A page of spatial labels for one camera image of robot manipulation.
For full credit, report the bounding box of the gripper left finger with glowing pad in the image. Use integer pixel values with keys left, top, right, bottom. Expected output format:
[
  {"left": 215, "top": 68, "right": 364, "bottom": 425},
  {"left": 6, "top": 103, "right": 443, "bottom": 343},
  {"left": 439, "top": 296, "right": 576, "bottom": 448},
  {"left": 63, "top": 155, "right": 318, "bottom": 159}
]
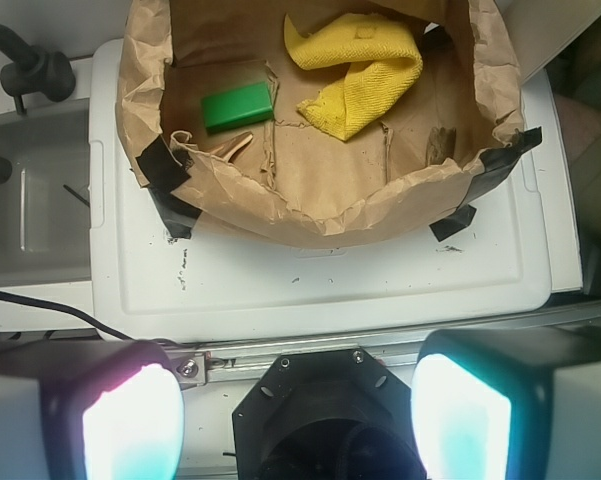
[{"left": 0, "top": 340, "right": 184, "bottom": 479}]

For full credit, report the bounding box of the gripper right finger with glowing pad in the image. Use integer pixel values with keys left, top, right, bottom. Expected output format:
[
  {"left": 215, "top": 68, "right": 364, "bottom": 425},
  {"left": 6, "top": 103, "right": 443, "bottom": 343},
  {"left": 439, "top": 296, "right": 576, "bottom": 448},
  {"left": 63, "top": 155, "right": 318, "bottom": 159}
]
[{"left": 411, "top": 327, "right": 601, "bottom": 479}]

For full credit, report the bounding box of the yellow cloth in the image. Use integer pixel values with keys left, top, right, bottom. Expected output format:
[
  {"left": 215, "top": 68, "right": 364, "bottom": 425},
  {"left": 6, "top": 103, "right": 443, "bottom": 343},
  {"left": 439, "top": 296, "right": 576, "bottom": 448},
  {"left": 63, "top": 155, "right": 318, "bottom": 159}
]
[{"left": 283, "top": 13, "right": 423, "bottom": 142}]

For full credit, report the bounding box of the black tape piece lower right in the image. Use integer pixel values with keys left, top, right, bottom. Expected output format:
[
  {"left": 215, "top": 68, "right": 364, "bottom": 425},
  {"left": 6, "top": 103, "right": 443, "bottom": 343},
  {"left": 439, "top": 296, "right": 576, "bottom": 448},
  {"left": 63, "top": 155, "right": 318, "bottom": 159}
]
[{"left": 429, "top": 205, "right": 477, "bottom": 242}]

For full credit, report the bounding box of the black tape piece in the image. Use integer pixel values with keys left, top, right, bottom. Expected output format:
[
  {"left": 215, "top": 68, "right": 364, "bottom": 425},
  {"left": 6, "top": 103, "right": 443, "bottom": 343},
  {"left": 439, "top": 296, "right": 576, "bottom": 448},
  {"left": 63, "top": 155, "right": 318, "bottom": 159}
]
[
  {"left": 136, "top": 136, "right": 202, "bottom": 239},
  {"left": 462, "top": 127, "right": 543, "bottom": 205},
  {"left": 429, "top": 205, "right": 477, "bottom": 242}
]

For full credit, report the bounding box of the black tape piece left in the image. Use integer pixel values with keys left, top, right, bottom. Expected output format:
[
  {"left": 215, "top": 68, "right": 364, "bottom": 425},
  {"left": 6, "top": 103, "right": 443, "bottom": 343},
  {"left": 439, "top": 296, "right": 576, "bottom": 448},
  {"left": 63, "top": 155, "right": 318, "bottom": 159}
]
[{"left": 136, "top": 136, "right": 202, "bottom": 239}]

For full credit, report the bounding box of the clear tape curl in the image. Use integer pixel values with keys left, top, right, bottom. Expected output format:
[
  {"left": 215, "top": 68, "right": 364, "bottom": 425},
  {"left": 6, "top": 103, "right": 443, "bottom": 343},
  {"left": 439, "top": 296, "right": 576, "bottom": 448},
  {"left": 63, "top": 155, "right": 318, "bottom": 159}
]
[{"left": 209, "top": 132, "right": 253, "bottom": 163}]

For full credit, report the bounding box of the brown paper bag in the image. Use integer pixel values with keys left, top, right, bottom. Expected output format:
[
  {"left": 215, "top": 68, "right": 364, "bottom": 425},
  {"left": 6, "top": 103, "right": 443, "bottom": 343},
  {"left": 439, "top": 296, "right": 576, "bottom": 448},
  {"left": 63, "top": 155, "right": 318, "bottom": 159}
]
[{"left": 116, "top": 1, "right": 540, "bottom": 249}]

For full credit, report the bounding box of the green rectangular block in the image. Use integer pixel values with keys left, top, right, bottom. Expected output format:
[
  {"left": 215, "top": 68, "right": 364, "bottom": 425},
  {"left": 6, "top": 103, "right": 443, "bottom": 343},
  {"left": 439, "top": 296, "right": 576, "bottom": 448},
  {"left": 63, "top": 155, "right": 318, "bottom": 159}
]
[{"left": 200, "top": 82, "right": 274, "bottom": 134}]

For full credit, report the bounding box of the black faucet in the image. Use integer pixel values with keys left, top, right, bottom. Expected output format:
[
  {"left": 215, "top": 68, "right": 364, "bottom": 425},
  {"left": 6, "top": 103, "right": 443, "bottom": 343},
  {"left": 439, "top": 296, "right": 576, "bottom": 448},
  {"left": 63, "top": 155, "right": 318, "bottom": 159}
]
[{"left": 0, "top": 24, "right": 76, "bottom": 116}]

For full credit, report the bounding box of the black cable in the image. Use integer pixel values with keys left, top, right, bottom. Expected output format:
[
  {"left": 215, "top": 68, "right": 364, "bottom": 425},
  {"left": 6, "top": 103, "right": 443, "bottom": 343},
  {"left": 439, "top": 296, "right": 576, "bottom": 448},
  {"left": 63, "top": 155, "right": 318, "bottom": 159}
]
[{"left": 0, "top": 286, "right": 181, "bottom": 348}]

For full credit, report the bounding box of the aluminium rail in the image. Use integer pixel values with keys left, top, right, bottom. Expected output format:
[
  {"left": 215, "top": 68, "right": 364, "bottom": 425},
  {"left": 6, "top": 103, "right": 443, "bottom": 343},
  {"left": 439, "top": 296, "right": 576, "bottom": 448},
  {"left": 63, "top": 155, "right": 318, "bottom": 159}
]
[{"left": 166, "top": 342, "right": 420, "bottom": 389}]

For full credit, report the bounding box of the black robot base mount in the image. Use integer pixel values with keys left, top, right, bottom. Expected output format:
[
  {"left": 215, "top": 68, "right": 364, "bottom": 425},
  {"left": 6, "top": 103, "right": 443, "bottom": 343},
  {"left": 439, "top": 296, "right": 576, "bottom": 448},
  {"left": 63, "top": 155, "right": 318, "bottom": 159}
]
[{"left": 232, "top": 363, "right": 427, "bottom": 479}]

